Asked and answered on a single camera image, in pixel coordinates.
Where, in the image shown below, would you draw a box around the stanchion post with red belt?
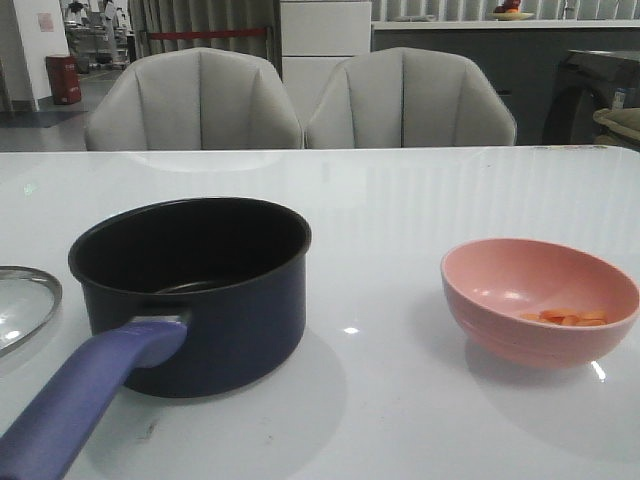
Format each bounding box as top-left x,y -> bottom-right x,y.
134,25 -> 281,81

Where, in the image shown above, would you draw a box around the right beige upholstered chair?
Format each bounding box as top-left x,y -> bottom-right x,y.
305,47 -> 517,149

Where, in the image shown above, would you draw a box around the beige upholstered chair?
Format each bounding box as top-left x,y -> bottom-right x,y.
84,47 -> 303,151
305,47 -> 517,149

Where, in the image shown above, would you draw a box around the pink bowl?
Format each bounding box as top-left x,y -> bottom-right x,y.
441,238 -> 639,369

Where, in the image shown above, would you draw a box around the grey counter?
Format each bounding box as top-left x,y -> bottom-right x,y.
372,20 -> 639,145

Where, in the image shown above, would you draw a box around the orange ham slices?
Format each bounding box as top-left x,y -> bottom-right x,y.
519,308 -> 608,327

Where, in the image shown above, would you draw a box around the dark appliance at right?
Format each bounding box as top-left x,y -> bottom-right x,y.
541,50 -> 639,145

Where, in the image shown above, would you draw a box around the red trash bin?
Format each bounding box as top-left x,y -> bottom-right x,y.
45,55 -> 82,105

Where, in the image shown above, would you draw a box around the white cabinet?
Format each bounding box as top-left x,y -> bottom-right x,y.
280,1 -> 371,123

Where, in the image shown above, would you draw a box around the left beige upholstered chair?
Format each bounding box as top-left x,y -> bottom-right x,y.
84,47 -> 303,151

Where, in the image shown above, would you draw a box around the glass pot lid blue knob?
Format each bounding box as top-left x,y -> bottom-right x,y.
1,265 -> 63,356

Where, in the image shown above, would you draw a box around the beige cushion at right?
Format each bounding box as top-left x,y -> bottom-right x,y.
593,107 -> 640,151

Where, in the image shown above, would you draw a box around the fruit plate on counter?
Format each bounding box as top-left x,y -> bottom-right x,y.
491,0 -> 534,21

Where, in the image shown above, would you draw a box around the dark blue saucepan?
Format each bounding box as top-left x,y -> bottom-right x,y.
1,198 -> 312,479

